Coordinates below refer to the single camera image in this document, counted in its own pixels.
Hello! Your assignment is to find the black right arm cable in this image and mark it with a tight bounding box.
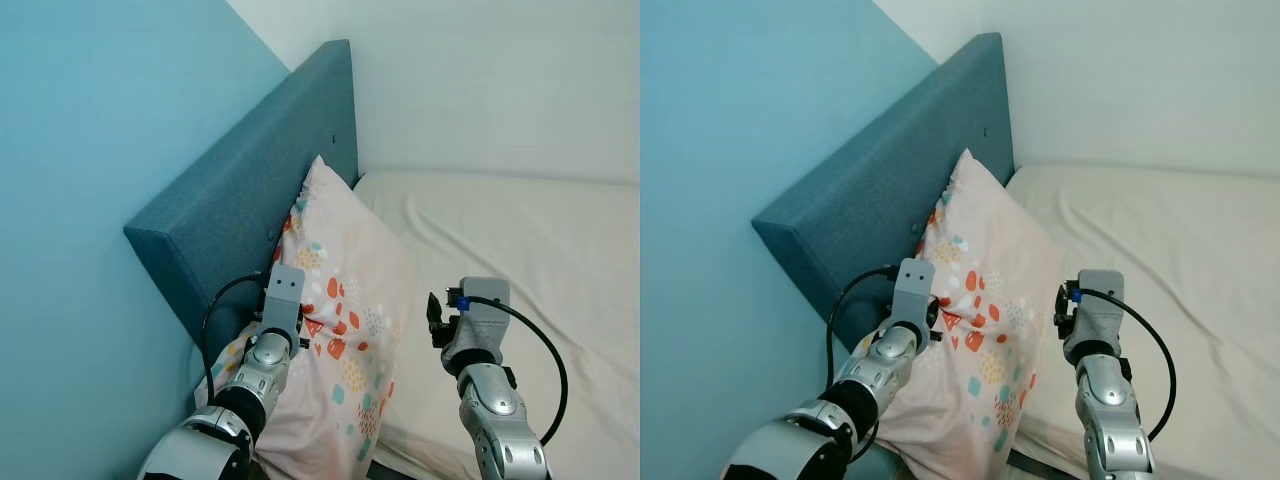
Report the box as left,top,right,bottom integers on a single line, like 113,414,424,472
1080,288,1177,443
470,296,569,448

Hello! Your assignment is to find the cream sheeted mattress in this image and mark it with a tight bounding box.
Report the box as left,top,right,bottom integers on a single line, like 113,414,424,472
352,170,641,480
1005,163,1280,480

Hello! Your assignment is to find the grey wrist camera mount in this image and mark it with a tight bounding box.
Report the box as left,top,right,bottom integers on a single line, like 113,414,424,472
455,277,511,353
1070,270,1126,346
892,258,937,331
258,264,307,336

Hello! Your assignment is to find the pink patterned pillow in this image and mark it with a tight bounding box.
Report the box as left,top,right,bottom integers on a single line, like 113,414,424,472
195,155,416,480
870,148,1066,466

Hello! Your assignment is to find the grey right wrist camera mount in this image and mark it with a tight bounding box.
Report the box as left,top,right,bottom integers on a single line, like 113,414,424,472
455,277,511,353
1070,270,1126,346

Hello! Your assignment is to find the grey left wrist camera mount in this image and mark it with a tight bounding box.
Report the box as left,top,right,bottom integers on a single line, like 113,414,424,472
892,258,937,331
258,264,307,336

